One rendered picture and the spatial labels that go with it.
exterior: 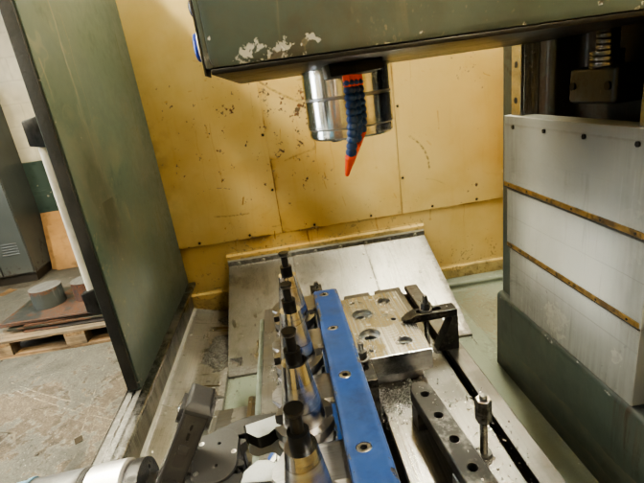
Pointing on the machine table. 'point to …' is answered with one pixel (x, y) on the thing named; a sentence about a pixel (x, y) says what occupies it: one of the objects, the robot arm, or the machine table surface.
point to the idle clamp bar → (448, 436)
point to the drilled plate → (405, 357)
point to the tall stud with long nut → (483, 423)
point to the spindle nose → (320, 125)
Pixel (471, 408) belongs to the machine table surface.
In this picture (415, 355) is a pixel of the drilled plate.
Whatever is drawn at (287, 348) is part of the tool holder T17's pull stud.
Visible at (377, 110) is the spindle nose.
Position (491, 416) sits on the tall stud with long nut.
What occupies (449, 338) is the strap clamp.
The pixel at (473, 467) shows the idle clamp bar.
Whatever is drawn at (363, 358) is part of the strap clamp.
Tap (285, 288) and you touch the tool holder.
